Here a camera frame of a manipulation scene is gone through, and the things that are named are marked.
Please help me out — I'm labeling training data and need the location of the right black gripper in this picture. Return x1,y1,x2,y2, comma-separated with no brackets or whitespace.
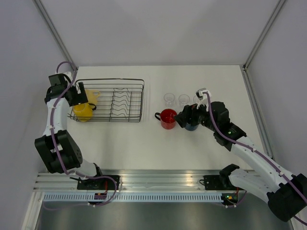
173,99,218,132

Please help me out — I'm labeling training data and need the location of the left aluminium frame post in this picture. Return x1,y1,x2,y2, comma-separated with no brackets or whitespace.
32,0,75,69

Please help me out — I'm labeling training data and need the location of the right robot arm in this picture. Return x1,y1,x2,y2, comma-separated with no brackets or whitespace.
174,102,307,225

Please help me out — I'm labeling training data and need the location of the purple cable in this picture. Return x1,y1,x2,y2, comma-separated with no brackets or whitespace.
43,61,119,211
205,92,307,223

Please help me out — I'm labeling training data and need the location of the aluminium front rail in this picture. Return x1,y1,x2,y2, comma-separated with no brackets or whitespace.
34,170,219,193

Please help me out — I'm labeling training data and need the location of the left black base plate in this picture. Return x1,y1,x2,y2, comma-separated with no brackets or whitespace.
77,178,115,190

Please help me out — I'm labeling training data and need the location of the aluminium frame post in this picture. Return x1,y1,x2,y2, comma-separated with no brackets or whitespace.
32,0,75,69
242,0,288,70

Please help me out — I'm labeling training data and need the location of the black wire dish rack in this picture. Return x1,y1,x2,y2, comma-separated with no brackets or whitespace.
76,78,145,123

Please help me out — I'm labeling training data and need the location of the right aluminium frame post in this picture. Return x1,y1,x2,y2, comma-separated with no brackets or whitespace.
242,0,288,70

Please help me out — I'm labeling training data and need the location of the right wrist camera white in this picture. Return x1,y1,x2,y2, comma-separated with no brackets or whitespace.
196,88,212,109

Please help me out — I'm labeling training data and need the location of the red mug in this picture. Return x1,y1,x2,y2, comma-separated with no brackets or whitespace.
154,108,177,130

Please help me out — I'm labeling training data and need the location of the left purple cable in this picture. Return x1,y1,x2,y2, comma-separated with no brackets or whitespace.
43,61,119,211

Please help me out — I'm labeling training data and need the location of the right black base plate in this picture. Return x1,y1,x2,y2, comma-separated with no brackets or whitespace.
202,175,232,191

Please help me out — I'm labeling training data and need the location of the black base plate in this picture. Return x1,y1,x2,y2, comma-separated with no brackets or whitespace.
77,178,115,190
202,175,232,191

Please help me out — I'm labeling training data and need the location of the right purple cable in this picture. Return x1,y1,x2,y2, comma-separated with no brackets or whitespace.
205,92,307,223

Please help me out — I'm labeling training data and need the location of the white slotted cable duct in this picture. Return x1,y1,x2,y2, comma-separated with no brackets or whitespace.
43,192,223,203

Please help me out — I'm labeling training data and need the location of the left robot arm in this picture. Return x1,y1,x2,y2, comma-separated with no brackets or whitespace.
35,72,105,190

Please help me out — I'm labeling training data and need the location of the clear glass cup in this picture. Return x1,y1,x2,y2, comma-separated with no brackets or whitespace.
164,93,176,108
193,95,199,104
178,94,190,108

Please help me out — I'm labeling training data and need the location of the blue mug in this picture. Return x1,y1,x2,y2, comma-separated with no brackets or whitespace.
185,123,199,131

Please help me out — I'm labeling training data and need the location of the pale yellow mug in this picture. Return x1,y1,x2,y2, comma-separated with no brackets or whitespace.
85,89,100,105

